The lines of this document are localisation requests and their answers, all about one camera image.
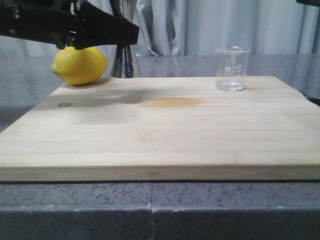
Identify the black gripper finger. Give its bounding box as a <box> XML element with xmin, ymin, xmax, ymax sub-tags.
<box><xmin>296</xmin><ymin>0</ymin><xmax>320</xmax><ymax>5</ymax></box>

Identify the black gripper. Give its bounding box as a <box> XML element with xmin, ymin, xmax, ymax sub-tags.
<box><xmin>0</xmin><ymin>0</ymin><xmax>139</xmax><ymax>50</ymax></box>

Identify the steel double jigger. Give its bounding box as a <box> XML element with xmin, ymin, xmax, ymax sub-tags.
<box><xmin>110</xmin><ymin>0</ymin><xmax>141</xmax><ymax>79</ymax></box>

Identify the small glass beaker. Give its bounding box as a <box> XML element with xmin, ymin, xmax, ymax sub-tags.
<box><xmin>215</xmin><ymin>46</ymin><xmax>251</xmax><ymax>92</ymax></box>

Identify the grey curtain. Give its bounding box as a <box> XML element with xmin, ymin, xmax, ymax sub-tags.
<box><xmin>0</xmin><ymin>0</ymin><xmax>320</xmax><ymax>58</ymax></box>

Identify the wooden cutting board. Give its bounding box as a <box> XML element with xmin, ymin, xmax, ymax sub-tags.
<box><xmin>0</xmin><ymin>76</ymin><xmax>320</xmax><ymax>181</ymax></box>

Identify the yellow lemon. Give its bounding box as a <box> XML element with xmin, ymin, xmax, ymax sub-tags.
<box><xmin>51</xmin><ymin>46</ymin><xmax>109</xmax><ymax>85</ymax></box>

